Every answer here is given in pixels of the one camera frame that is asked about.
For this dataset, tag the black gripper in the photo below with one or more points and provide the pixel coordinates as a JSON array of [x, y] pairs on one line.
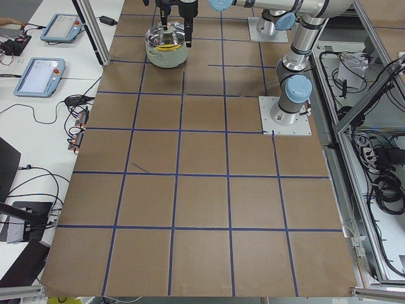
[[174, 5], [188, 9]]

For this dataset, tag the glass pot lid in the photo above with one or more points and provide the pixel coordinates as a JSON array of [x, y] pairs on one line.
[[156, 36]]

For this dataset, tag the yellow corn cob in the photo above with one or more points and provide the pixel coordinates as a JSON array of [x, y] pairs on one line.
[[168, 47]]

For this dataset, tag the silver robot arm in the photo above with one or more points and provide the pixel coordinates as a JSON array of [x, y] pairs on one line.
[[282, 22], [315, 14]]

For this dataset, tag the pale green steel pot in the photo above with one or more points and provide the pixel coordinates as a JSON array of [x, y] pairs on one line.
[[170, 59]]

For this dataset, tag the black power adapter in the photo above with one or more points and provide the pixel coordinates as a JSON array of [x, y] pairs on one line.
[[107, 20]]

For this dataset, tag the far teach pendant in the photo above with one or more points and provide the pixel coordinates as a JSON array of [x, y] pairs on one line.
[[62, 28]]

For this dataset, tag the teach pendant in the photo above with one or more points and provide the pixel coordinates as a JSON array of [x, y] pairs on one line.
[[40, 78], [62, 28]]

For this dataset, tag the near teach pendant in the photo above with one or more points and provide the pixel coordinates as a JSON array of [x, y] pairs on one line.
[[40, 78]]

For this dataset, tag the brown paper table cover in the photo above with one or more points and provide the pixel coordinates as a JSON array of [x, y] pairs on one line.
[[177, 192]]

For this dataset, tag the black monitor stand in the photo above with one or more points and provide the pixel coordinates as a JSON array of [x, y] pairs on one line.
[[25, 220]]

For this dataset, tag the aluminium frame post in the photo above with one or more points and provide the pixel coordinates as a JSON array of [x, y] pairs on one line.
[[89, 21]]

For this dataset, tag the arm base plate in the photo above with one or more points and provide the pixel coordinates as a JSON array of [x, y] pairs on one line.
[[261, 30], [276, 122]]

